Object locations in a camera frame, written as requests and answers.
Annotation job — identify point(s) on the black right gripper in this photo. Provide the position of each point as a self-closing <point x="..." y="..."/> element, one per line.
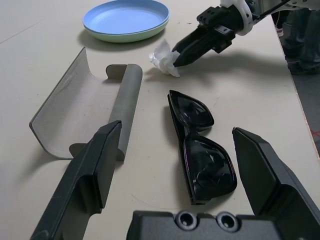
<point x="222" y="20"/>

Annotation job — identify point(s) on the bystander leg pink shoe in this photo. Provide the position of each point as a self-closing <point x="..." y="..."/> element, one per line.
<point x="278" y="22"/>

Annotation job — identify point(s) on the white tissue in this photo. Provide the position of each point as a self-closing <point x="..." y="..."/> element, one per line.
<point x="162" y="57"/>

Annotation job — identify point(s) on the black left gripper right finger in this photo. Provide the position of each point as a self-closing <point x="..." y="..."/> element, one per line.
<point x="265" y="175"/>

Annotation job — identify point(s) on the blue plate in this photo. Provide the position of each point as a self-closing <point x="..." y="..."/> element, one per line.
<point x="125" y="15"/>

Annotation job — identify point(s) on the bystander legs dark jeans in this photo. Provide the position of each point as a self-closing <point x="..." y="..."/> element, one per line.
<point x="307" y="37"/>

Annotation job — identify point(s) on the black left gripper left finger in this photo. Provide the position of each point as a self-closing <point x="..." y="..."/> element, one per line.
<point x="82" y="175"/>

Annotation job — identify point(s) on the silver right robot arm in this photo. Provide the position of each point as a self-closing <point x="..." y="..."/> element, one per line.
<point x="270" y="3"/>

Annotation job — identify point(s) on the black sunglasses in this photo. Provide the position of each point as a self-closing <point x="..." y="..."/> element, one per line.
<point x="207" y="160"/>

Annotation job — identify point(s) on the grey glasses case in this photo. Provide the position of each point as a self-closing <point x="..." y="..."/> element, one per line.
<point x="82" y="105"/>

